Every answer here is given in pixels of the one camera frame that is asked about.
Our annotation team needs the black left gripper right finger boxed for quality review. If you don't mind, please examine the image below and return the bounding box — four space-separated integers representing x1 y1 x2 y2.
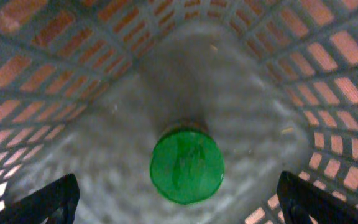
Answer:
277 171 358 224

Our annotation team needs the green lid jar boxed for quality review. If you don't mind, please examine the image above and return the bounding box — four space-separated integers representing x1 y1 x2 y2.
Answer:
149 121 225 205

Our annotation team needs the grey plastic mesh basket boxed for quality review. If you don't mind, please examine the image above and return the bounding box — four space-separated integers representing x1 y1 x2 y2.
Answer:
0 1 358 223

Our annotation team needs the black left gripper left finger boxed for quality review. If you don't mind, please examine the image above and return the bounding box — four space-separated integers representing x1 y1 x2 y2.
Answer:
0 174 80 224

